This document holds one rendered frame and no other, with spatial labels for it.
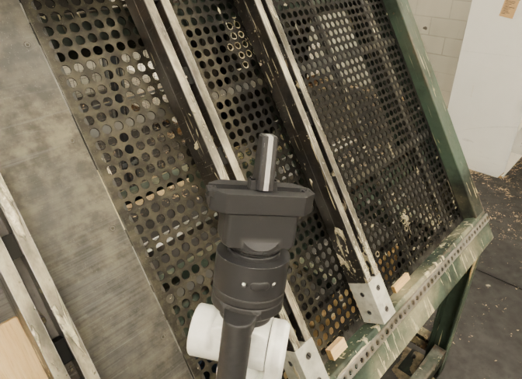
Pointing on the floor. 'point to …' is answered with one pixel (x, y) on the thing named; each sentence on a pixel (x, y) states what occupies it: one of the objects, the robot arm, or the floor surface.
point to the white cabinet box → (490, 82)
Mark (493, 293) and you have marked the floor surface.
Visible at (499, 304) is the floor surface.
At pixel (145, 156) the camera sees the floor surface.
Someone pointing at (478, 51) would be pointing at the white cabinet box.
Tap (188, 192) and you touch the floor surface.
